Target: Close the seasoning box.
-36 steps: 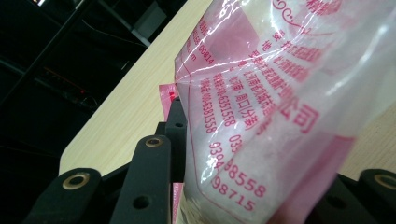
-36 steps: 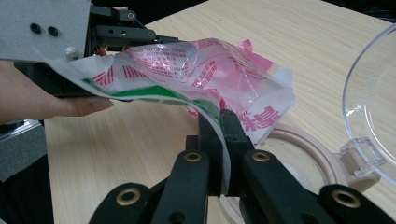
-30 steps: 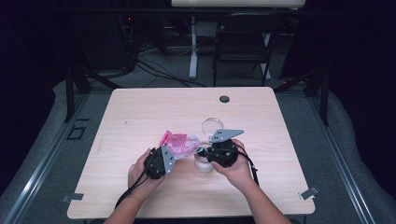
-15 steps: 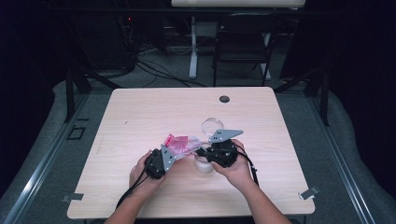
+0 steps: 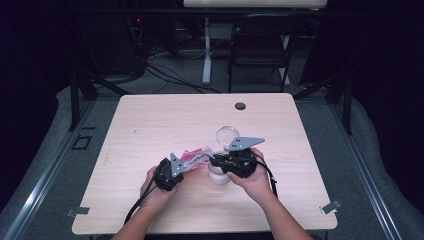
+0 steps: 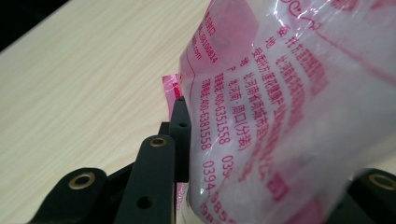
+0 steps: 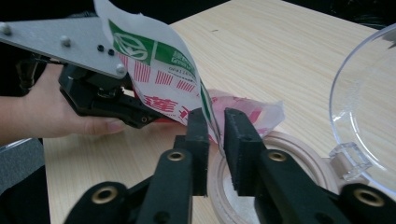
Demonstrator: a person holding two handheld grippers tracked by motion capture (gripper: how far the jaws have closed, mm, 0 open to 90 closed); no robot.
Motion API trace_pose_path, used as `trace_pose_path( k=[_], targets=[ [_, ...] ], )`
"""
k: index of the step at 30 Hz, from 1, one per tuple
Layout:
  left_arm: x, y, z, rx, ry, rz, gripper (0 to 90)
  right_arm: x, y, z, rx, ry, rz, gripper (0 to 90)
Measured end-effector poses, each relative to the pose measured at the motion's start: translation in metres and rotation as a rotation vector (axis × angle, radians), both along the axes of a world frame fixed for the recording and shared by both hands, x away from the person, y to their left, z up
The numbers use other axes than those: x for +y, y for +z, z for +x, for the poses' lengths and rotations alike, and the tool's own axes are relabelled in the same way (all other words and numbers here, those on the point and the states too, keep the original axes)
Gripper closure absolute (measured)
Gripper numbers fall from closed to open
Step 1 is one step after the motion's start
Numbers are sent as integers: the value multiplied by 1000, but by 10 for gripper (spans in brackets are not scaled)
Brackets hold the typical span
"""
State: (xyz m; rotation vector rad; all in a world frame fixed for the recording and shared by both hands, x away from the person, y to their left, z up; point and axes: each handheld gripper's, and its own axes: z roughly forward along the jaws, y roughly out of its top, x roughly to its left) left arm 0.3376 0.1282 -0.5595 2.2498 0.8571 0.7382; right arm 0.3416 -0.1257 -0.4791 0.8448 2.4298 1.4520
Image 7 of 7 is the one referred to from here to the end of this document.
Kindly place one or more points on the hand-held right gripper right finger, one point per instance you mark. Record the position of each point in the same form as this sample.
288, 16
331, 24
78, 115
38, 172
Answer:
280, 186

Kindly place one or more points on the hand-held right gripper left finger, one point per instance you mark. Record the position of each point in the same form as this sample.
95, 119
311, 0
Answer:
168, 186

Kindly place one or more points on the white bag with red print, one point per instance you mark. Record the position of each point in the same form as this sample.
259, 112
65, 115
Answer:
155, 77

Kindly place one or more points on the white granules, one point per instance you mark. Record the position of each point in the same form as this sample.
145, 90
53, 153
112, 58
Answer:
241, 207

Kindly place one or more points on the grey fabric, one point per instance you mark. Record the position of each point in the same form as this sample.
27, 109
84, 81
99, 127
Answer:
18, 165

